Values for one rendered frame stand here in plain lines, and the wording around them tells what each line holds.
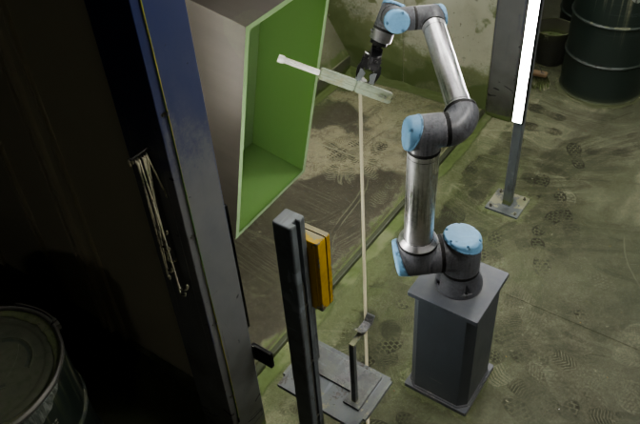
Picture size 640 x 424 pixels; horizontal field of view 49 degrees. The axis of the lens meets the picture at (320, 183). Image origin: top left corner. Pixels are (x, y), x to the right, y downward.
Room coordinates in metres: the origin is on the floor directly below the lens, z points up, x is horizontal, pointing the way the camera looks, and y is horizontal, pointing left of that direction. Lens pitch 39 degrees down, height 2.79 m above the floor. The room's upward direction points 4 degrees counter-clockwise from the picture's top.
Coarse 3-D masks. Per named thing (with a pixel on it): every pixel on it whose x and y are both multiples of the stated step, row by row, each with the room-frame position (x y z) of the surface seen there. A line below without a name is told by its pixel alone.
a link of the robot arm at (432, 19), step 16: (416, 16) 2.40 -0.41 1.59; (432, 16) 2.37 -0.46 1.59; (432, 32) 2.30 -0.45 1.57; (448, 32) 2.31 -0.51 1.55; (432, 48) 2.23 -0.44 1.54; (448, 48) 2.21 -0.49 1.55; (448, 64) 2.12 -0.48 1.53; (448, 80) 2.05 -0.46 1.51; (448, 96) 1.99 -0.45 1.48; (464, 96) 1.97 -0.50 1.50; (448, 112) 1.89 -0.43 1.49; (464, 112) 1.88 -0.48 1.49; (464, 128) 1.84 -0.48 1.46
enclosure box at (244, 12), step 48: (192, 0) 2.46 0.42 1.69; (240, 0) 2.49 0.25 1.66; (288, 0) 2.54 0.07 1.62; (240, 48) 2.34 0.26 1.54; (288, 48) 2.96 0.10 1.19; (240, 96) 2.36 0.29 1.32; (288, 96) 2.98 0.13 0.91; (240, 144) 2.38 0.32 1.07; (288, 144) 2.99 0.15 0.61; (240, 192) 2.43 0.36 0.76
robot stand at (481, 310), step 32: (416, 288) 1.90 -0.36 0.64; (416, 320) 1.88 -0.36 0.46; (448, 320) 1.78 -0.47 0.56; (480, 320) 1.72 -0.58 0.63; (416, 352) 1.86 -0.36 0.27; (448, 352) 1.78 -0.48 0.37; (480, 352) 1.80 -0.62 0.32; (416, 384) 1.86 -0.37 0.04; (448, 384) 1.77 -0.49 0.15; (480, 384) 1.84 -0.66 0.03
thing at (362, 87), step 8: (280, 56) 2.46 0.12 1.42; (288, 64) 2.45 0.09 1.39; (296, 64) 2.45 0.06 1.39; (304, 64) 2.46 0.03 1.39; (312, 72) 2.44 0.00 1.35; (320, 72) 2.43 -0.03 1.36; (328, 72) 2.43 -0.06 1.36; (336, 72) 2.44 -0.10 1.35; (328, 80) 2.42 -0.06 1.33; (336, 80) 2.41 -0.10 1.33; (344, 80) 2.41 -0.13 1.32; (352, 80) 2.41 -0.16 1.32; (344, 88) 2.41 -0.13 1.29; (352, 88) 2.40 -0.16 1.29; (360, 88) 2.40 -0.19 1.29; (368, 88) 2.40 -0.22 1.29; (376, 88) 2.40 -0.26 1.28; (368, 96) 2.39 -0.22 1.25; (376, 96) 2.38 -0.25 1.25; (384, 96) 2.37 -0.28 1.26
